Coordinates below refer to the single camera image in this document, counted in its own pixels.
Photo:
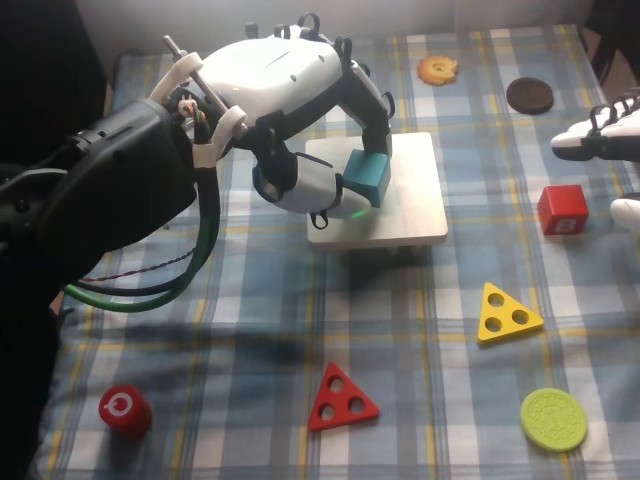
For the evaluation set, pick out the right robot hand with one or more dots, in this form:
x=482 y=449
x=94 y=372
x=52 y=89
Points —
x=600 y=140

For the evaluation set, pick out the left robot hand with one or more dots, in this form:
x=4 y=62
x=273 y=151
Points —
x=270 y=80

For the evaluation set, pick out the red letter cube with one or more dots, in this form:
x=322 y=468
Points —
x=562 y=205

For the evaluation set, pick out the teal cube block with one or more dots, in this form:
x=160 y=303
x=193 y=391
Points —
x=367 y=177

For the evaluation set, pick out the yellow triangle with holes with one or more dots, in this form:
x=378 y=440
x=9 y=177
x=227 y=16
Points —
x=507 y=330

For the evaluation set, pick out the red triangle with holes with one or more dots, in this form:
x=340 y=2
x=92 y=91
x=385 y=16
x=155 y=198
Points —
x=340 y=400

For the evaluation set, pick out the red cylinder block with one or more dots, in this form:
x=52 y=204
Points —
x=125 y=412

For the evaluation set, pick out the brown round cookie toy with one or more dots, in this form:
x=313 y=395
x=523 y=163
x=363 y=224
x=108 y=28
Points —
x=530 y=96

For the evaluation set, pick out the black stand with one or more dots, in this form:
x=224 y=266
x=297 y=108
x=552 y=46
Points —
x=610 y=30

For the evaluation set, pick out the small white wooden table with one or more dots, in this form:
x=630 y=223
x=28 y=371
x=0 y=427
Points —
x=415 y=200

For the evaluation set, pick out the blue plaid cloth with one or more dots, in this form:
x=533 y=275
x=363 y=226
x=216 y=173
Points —
x=250 y=325

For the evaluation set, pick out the green round cookie toy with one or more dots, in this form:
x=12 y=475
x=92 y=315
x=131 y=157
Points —
x=554 y=420

